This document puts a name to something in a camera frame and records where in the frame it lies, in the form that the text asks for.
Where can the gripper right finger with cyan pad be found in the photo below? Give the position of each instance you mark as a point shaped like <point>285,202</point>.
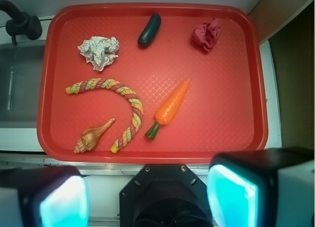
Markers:
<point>266,188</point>

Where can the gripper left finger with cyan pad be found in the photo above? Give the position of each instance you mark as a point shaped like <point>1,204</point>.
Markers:
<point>51,196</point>

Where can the crumpled white paper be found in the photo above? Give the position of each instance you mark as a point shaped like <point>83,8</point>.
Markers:
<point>99,51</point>

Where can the crumpled red paper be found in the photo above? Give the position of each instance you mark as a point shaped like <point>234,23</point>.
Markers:
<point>207,34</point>

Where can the golden conch shell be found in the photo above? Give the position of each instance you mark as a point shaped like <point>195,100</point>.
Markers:
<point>90,137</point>

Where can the orange toy carrot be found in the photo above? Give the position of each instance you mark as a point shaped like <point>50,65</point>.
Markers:
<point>168,109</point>

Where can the steel sink basin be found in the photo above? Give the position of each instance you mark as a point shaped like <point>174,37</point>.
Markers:
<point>20,79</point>

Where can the red plastic tray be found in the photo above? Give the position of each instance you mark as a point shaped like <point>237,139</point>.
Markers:
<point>223,110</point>

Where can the black faucet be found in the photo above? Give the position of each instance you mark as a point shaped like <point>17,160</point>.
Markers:
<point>21,23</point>

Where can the dark green cucumber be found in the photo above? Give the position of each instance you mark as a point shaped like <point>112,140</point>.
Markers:
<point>149,32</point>

